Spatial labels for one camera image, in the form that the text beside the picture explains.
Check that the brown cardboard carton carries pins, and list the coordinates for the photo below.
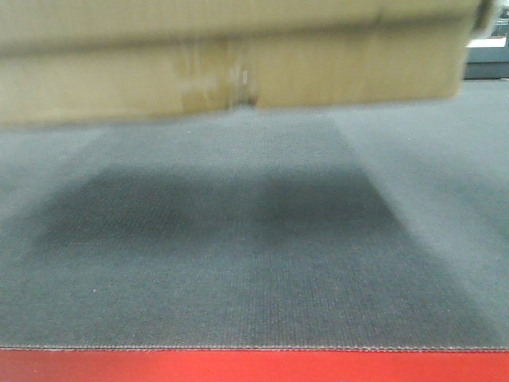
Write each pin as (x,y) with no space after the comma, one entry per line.
(73,61)

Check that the dark grey conveyor belt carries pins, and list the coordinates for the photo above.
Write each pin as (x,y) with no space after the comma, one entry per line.
(379,227)

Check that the red conveyor edge frame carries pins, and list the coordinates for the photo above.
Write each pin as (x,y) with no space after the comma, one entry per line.
(250,365)

